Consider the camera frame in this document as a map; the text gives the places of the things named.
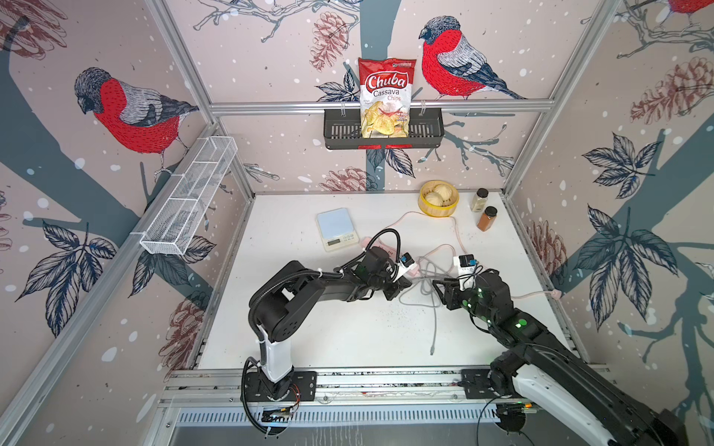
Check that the aluminium front rail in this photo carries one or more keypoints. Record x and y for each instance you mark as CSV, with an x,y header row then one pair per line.
x,y
335,386

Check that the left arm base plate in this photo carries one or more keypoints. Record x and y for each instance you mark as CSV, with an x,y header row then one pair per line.
x,y
258,388

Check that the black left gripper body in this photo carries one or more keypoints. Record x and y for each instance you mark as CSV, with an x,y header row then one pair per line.
x,y
376,283

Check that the white blue electronic scale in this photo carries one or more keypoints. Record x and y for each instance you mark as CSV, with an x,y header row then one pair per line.
x,y
336,229

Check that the pink power strip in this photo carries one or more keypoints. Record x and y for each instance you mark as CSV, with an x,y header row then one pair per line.
x,y
391,251

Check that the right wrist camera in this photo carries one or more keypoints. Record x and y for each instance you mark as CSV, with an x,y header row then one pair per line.
x,y
466,266

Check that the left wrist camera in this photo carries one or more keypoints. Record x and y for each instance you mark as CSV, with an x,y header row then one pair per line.
x,y
405,263

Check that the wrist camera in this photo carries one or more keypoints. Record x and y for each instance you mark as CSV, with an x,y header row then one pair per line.
x,y
466,266
405,263

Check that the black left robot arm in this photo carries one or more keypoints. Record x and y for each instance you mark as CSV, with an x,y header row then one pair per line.
x,y
279,308

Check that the clear spice bottle black cap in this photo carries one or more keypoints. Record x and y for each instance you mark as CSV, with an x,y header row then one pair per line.
x,y
479,200

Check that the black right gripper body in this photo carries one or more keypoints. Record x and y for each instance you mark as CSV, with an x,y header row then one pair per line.
x,y
469,302

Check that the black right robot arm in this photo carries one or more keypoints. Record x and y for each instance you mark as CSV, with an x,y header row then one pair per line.
x,y
538,367

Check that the white bun in bowl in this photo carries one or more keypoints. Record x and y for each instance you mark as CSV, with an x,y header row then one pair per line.
x,y
443,191
434,199

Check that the yellow bowl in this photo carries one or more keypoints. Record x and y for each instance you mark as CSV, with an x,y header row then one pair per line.
x,y
446,210

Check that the red cassava chips bag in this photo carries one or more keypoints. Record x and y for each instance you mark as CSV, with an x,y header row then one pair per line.
x,y
385,97

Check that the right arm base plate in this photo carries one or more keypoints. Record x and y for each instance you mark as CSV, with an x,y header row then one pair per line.
x,y
478,384

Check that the white wire mesh shelf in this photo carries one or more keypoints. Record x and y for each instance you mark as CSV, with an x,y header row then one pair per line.
x,y
179,218

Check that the black wall basket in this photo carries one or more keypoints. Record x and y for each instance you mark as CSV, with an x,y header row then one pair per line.
x,y
342,131

